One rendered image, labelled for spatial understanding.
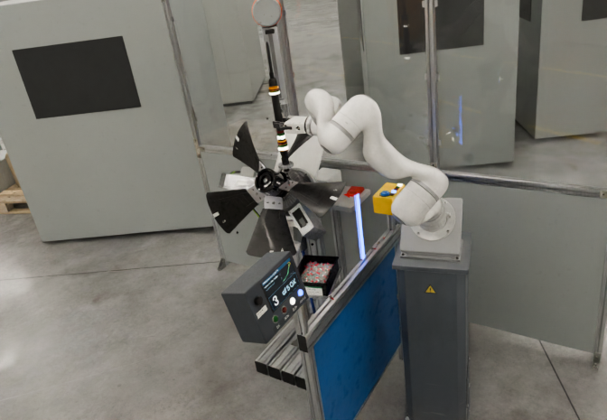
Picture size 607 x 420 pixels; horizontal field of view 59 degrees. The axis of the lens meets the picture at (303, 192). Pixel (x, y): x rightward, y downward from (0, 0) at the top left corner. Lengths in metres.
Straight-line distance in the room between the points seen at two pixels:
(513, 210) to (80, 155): 3.41
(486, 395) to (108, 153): 3.34
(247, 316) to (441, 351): 1.10
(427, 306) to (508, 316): 0.96
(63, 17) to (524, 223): 3.47
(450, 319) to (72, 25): 3.40
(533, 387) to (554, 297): 0.47
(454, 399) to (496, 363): 0.55
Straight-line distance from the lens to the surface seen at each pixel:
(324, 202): 2.35
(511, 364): 3.23
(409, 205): 1.91
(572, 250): 2.96
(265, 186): 2.48
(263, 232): 2.46
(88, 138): 4.74
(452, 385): 2.68
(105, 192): 4.89
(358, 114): 1.76
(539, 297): 3.15
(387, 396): 3.03
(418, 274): 2.31
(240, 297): 1.69
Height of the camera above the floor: 2.20
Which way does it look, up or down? 25 degrees down
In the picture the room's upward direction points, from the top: 8 degrees counter-clockwise
